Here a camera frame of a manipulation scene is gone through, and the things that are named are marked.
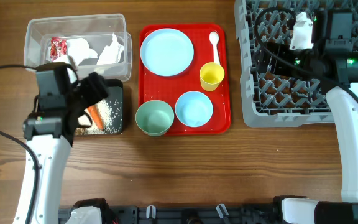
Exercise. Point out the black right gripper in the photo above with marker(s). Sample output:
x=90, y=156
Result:
x=268, y=58

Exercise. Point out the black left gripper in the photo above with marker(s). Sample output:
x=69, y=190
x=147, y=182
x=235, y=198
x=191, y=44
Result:
x=96, y=88

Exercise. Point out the orange carrot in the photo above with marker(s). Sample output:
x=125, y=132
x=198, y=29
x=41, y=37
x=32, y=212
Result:
x=94, y=113

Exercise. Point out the green bowl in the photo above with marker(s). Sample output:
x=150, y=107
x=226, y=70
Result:
x=154, y=117

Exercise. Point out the light blue bowl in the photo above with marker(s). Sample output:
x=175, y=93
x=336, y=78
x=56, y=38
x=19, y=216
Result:
x=194, y=109

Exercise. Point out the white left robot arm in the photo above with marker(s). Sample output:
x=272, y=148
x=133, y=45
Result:
x=49, y=132

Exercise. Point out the black food waste tray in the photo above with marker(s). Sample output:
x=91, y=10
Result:
x=115, y=92

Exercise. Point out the grey dishwasher rack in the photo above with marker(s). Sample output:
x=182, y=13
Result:
x=275, y=101

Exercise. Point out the clear plastic waste bin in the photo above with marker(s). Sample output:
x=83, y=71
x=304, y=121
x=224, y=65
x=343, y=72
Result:
x=90, y=27

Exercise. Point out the pile of white rice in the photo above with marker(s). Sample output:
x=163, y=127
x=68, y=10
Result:
x=111, y=115

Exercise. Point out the crumpled white tissue left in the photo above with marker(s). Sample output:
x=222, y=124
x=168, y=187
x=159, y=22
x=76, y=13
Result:
x=81, y=53

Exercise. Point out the brown food scrap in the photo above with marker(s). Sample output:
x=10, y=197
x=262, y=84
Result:
x=80, y=131

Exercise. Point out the red snack wrapper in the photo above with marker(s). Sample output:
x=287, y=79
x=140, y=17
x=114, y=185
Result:
x=58, y=48

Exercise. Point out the yellow plastic cup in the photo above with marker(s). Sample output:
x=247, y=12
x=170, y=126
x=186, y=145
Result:
x=211, y=75

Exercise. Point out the white plastic spoon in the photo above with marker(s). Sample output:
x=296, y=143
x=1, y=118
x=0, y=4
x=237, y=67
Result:
x=214, y=39

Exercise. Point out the red serving tray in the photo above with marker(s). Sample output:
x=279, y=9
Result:
x=154, y=87

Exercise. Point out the light blue plate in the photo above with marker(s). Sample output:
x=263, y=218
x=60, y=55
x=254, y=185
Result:
x=167, y=52

